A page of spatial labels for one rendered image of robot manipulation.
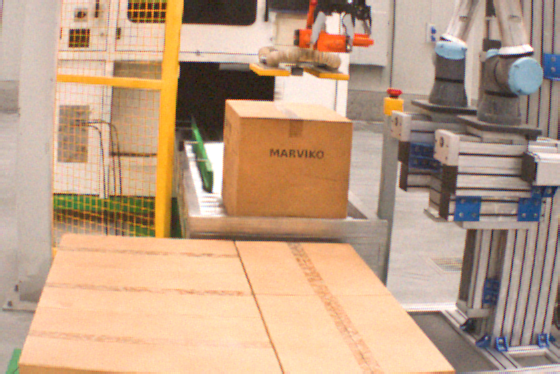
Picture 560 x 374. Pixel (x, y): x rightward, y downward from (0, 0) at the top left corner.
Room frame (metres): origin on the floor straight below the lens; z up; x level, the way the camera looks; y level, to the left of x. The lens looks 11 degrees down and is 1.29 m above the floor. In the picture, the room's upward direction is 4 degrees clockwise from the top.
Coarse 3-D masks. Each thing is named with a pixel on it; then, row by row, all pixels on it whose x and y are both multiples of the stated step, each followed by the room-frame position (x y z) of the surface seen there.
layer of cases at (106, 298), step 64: (64, 256) 2.59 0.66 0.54; (128, 256) 2.66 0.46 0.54; (192, 256) 2.72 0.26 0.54; (256, 256) 2.77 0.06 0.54; (320, 256) 2.82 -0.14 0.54; (64, 320) 2.00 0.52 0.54; (128, 320) 2.06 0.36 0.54; (192, 320) 2.11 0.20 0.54; (256, 320) 2.15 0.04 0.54; (320, 320) 2.18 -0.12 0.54; (384, 320) 2.20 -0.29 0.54
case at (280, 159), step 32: (224, 128) 3.67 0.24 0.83; (256, 128) 3.10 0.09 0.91; (288, 128) 3.12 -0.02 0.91; (320, 128) 3.14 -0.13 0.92; (352, 128) 3.15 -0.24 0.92; (224, 160) 3.59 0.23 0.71; (256, 160) 3.10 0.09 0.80; (288, 160) 3.12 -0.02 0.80; (320, 160) 3.14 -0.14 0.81; (224, 192) 3.52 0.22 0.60; (256, 192) 3.10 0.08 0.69; (288, 192) 3.12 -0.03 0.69; (320, 192) 3.14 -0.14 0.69
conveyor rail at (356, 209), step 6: (348, 192) 3.68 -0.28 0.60; (348, 198) 3.57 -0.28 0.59; (354, 198) 3.57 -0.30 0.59; (348, 204) 3.53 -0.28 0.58; (354, 204) 3.45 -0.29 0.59; (360, 204) 3.45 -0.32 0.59; (348, 210) 3.52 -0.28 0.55; (354, 210) 3.42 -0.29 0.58; (360, 210) 3.34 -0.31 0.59; (366, 210) 3.35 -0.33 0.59; (348, 216) 3.51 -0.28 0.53; (354, 216) 3.41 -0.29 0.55; (360, 216) 3.32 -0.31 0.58; (366, 216) 3.24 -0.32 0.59; (372, 216) 3.24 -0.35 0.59
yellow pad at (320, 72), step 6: (312, 66) 3.11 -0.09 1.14; (318, 66) 3.10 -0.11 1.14; (324, 66) 3.09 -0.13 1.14; (306, 72) 3.11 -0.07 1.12; (312, 72) 2.98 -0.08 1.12; (318, 72) 2.89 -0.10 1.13; (324, 72) 2.88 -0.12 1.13; (330, 72) 2.89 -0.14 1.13; (336, 72) 2.89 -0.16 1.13; (342, 72) 2.90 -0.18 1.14; (318, 78) 2.87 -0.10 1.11; (324, 78) 2.86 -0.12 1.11; (330, 78) 2.87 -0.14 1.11; (336, 78) 2.87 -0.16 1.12; (342, 78) 2.87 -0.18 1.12; (348, 78) 2.87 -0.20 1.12
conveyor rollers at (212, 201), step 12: (192, 144) 5.11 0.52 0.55; (204, 144) 5.17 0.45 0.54; (216, 144) 5.17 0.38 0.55; (192, 156) 4.69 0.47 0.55; (216, 156) 4.76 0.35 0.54; (192, 168) 4.30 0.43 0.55; (216, 168) 4.39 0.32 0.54; (216, 180) 4.05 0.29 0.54; (204, 192) 3.77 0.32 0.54; (216, 192) 3.77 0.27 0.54; (204, 204) 3.50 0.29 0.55; (216, 204) 3.51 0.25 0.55
